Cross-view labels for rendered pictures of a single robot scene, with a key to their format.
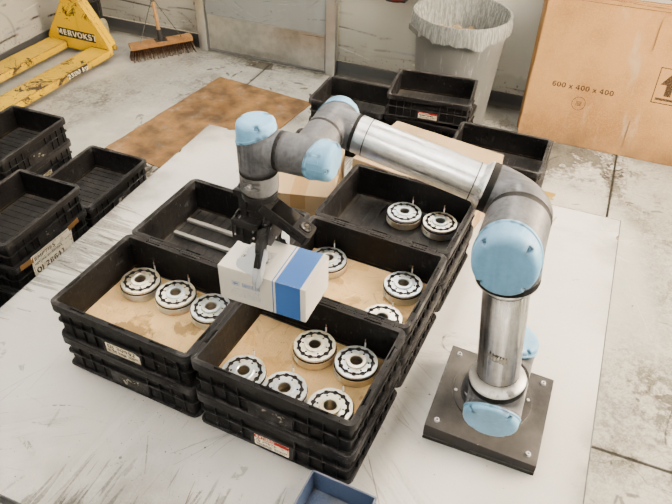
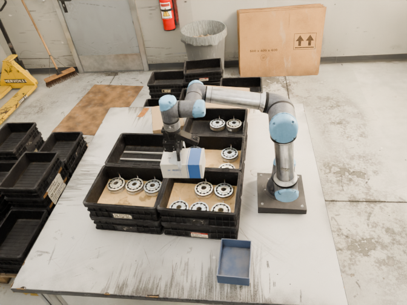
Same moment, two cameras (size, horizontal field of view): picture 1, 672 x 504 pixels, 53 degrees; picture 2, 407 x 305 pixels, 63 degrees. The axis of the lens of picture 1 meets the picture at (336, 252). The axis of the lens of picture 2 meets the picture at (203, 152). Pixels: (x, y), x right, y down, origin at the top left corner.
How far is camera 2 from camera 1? 0.32 m
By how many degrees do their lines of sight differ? 8
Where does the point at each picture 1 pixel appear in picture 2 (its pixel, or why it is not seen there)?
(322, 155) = (200, 106)
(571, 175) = (269, 89)
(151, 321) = (128, 199)
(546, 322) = not seen: hidden behind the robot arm
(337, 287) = not seen: hidden behind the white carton
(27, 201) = (33, 166)
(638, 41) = (281, 24)
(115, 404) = (123, 239)
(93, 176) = (57, 146)
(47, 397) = (91, 246)
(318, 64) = (140, 67)
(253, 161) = (170, 116)
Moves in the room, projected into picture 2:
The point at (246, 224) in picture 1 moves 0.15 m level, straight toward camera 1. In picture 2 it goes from (169, 143) to (182, 163)
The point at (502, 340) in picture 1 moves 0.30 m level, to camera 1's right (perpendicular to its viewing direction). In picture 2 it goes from (286, 161) to (346, 146)
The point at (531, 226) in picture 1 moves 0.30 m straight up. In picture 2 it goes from (289, 113) to (297, 43)
